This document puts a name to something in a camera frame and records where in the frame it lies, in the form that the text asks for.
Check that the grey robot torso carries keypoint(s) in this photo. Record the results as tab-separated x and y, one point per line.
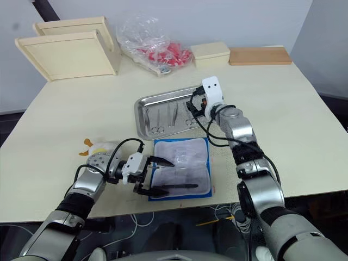
174	255

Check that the steel surgical scissors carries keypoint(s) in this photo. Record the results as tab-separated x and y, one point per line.
157	122

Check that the steel tweezers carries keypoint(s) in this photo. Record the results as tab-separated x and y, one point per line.
172	115

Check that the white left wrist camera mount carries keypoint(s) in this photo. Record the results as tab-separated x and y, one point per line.
135	164

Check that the brown wooden block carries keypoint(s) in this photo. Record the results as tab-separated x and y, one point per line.
258	55

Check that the cream lidded box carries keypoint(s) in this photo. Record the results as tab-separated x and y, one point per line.
210	54

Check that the white yellow duck plush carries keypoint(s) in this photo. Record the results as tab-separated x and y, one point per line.
102	148

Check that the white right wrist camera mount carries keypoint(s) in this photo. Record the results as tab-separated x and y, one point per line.
213	91

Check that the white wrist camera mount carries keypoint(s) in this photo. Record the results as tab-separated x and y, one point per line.
213	91
135	164

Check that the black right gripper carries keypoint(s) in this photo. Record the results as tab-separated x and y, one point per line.
204	104

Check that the clear plastic bag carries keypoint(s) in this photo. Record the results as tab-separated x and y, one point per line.
144	35

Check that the red plastic pieces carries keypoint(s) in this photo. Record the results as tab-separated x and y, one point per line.
174	55

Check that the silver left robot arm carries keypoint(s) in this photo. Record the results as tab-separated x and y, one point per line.
87	185

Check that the small pale wooden tray stand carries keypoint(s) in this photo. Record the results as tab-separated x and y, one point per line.
68	27

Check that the large pale wooden tray stand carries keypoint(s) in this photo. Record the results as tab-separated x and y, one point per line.
70	57

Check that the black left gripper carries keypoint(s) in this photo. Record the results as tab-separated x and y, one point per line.
145	171

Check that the rectangular metal tray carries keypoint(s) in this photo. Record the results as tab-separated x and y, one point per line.
163	114

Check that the blue surgical instrument pack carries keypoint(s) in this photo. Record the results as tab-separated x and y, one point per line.
187	152

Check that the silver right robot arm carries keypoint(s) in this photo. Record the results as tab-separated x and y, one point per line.
261	190

